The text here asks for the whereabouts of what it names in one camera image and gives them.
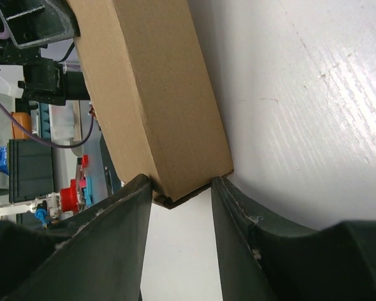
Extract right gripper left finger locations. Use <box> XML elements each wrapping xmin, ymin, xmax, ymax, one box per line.
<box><xmin>0</xmin><ymin>174</ymin><xmax>152</xmax><ymax>300</ymax></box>

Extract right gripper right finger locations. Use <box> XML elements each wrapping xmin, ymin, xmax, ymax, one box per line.
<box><xmin>211</xmin><ymin>177</ymin><xmax>376</xmax><ymax>300</ymax></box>

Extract cardboard box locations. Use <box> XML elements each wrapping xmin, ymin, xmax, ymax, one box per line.
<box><xmin>70</xmin><ymin>1</ymin><xmax>234</xmax><ymax>208</ymax></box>

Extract red emergency stop button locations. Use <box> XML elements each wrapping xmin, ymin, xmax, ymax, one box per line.
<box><xmin>60</xmin><ymin>179</ymin><xmax>79</xmax><ymax>213</ymax></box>

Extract dark green storage crate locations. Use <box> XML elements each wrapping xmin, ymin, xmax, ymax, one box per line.
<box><xmin>7</xmin><ymin>139</ymin><xmax>55</xmax><ymax>203</ymax></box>

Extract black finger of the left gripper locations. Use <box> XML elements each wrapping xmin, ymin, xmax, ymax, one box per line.
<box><xmin>0</xmin><ymin>0</ymin><xmax>80</xmax><ymax>49</ymax></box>

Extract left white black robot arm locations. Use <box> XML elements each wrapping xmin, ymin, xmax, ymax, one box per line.
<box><xmin>0</xmin><ymin>1</ymin><xmax>90</xmax><ymax>106</ymax></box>

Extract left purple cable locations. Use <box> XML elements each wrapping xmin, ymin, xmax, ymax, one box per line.
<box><xmin>0</xmin><ymin>23</ymin><xmax>97</xmax><ymax>149</ymax></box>

